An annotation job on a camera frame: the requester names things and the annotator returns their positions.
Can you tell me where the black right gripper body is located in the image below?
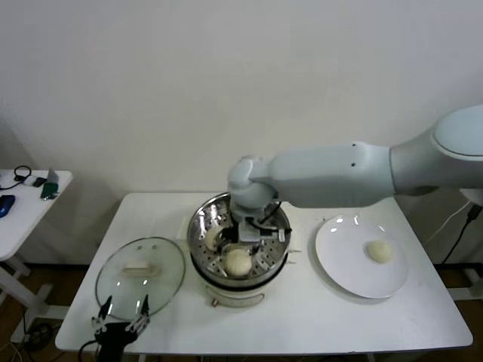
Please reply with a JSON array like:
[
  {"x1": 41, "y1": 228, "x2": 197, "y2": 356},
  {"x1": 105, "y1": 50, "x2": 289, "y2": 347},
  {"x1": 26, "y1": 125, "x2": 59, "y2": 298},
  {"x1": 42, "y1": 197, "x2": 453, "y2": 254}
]
[{"x1": 220, "y1": 225, "x2": 261, "y2": 248}]

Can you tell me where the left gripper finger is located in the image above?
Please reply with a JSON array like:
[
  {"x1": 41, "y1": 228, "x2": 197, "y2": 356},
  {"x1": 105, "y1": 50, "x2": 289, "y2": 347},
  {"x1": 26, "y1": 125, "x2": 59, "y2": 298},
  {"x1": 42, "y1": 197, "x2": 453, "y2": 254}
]
[
  {"x1": 91, "y1": 295, "x2": 113, "y2": 335},
  {"x1": 126, "y1": 293, "x2": 152, "y2": 333}
]

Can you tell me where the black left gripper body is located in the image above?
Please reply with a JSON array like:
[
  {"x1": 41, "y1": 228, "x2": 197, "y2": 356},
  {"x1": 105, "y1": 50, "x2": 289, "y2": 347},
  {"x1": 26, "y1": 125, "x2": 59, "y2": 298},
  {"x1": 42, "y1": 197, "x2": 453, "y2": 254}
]
[{"x1": 96, "y1": 322, "x2": 139, "y2": 359}]

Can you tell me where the white steamed baozi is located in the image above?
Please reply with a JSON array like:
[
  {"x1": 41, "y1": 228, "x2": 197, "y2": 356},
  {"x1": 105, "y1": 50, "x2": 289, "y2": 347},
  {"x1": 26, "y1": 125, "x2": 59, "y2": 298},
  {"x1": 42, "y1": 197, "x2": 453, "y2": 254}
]
[
  {"x1": 203, "y1": 225, "x2": 223, "y2": 253},
  {"x1": 223, "y1": 249, "x2": 253, "y2": 278},
  {"x1": 364, "y1": 240, "x2": 395, "y2": 264}
]

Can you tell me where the round glass pot lid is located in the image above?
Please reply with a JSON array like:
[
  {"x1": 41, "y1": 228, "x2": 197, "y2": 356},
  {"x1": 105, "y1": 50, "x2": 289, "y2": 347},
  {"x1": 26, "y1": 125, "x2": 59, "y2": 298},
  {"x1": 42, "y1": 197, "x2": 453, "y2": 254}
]
[{"x1": 94, "y1": 236, "x2": 186, "y2": 322}]

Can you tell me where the perforated steel steamer basket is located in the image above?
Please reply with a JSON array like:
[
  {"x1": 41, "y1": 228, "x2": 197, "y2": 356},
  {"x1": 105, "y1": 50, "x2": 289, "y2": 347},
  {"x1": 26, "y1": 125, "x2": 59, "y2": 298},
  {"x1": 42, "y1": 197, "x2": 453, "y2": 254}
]
[{"x1": 176, "y1": 192, "x2": 303, "y2": 282}]

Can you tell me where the large white plate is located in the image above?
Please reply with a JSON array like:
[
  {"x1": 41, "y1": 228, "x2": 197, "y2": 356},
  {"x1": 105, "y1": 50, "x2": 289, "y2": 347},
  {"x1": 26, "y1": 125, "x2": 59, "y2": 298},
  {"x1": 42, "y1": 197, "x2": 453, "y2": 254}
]
[{"x1": 308, "y1": 214, "x2": 411, "y2": 299}]

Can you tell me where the white side table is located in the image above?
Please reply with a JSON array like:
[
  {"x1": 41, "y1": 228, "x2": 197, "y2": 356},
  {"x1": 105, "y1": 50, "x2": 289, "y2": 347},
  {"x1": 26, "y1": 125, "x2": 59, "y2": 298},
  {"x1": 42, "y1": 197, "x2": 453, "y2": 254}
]
[{"x1": 0, "y1": 169, "x2": 73, "y2": 342}]

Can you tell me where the green flat item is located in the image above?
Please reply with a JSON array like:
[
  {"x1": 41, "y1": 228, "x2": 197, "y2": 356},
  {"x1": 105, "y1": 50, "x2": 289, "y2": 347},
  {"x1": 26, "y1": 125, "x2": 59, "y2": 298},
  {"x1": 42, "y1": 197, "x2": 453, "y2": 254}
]
[{"x1": 40, "y1": 181, "x2": 61, "y2": 201}]

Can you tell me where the blue computer mouse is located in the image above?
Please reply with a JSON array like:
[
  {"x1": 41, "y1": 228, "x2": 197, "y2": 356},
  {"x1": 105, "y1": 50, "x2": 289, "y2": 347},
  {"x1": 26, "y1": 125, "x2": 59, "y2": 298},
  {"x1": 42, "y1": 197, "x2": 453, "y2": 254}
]
[{"x1": 0, "y1": 195, "x2": 17, "y2": 219}]

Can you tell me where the white furniture foot bar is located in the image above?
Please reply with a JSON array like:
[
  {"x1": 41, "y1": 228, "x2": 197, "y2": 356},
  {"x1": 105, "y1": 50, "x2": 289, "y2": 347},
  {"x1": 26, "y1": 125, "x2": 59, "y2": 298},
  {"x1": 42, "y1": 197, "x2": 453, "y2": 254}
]
[{"x1": 454, "y1": 265, "x2": 483, "y2": 301}]

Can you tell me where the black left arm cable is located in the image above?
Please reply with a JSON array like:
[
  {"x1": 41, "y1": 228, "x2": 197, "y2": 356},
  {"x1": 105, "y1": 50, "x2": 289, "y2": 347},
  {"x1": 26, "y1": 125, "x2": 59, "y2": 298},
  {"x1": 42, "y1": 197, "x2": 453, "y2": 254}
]
[{"x1": 78, "y1": 339, "x2": 100, "y2": 359}]

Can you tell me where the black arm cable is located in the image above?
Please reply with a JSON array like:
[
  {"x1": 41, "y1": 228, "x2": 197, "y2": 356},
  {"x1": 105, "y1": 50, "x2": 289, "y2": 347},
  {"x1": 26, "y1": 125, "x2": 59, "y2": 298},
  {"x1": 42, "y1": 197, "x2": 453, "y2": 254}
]
[
  {"x1": 260, "y1": 201, "x2": 294, "y2": 233},
  {"x1": 78, "y1": 339, "x2": 100, "y2": 359}
]

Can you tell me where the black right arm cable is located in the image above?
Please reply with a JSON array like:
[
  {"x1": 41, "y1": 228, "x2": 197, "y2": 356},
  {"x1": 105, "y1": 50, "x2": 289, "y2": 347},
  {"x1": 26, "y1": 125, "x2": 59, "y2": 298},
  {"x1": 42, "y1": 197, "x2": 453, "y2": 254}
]
[{"x1": 260, "y1": 201, "x2": 294, "y2": 233}]

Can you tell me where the black floor cable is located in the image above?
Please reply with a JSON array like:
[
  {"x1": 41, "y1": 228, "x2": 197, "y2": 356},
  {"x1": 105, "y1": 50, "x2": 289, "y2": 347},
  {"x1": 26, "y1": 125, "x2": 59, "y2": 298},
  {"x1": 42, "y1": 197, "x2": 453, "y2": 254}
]
[{"x1": 11, "y1": 320, "x2": 61, "y2": 344}]

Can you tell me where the thin black cable loop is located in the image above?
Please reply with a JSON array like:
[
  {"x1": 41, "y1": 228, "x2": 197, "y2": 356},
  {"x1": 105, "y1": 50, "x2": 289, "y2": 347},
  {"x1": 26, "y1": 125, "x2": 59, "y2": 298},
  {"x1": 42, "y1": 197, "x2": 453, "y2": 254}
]
[{"x1": 0, "y1": 165, "x2": 33, "y2": 190}]

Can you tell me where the white wall cable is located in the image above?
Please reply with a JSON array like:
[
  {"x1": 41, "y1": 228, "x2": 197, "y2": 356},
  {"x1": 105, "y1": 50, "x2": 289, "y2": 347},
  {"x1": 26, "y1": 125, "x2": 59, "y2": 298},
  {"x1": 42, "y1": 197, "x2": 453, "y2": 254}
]
[{"x1": 424, "y1": 199, "x2": 475, "y2": 244}]

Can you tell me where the black wall power cable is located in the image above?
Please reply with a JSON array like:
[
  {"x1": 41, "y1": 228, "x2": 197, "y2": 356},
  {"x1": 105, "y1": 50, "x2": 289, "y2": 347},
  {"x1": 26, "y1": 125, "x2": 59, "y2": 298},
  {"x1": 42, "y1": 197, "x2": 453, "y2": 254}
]
[{"x1": 439, "y1": 205, "x2": 482, "y2": 265}]

